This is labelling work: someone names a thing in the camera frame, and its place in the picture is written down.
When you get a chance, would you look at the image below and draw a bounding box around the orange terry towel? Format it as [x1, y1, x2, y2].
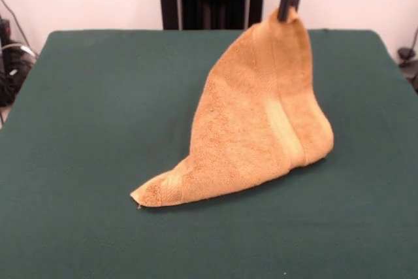
[129, 7, 336, 210]

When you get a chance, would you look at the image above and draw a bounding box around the black plug adapter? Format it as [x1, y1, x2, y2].
[396, 46, 418, 93]

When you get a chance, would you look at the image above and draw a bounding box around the dark green table cloth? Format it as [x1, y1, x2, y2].
[0, 29, 418, 279]

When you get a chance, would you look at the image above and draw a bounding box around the thin grey cable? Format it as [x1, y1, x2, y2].
[0, 0, 27, 46]

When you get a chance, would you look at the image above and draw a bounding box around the black cable and plug cluster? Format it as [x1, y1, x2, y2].
[0, 19, 37, 107]

